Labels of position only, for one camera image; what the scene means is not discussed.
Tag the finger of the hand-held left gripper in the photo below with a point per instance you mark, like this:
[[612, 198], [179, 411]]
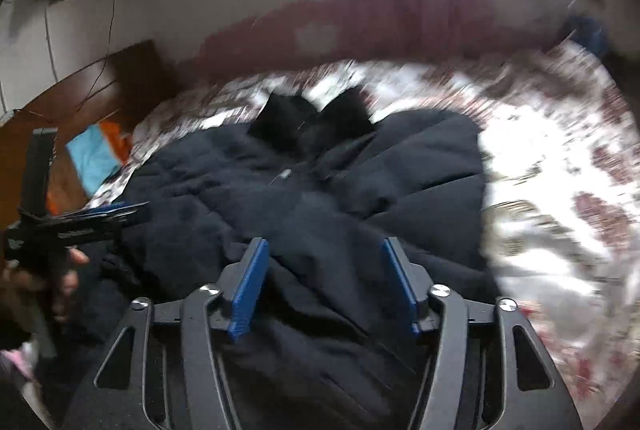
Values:
[[120, 216]]

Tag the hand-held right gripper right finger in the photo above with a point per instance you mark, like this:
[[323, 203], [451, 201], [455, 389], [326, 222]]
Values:
[[400, 285]]

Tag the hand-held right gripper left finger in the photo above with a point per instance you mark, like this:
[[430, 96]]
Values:
[[247, 290]]

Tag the dark navy padded jacket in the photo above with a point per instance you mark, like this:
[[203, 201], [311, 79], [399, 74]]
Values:
[[350, 180]]

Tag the person's left hand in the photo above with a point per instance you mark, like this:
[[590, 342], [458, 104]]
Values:
[[70, 285]]

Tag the light blue cloth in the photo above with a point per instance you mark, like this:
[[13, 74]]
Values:
[[92, 154]]

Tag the orange cloth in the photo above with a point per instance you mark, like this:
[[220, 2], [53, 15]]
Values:
[[114, 134]]

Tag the pink bed sheet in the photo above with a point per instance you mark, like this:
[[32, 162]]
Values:
[[17, 362]]

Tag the floral satin bedspread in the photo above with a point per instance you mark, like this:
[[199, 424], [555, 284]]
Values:
[[540, 190]]

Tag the dark blue cloth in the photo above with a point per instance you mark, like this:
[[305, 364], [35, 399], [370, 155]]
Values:
[[590, 34]]

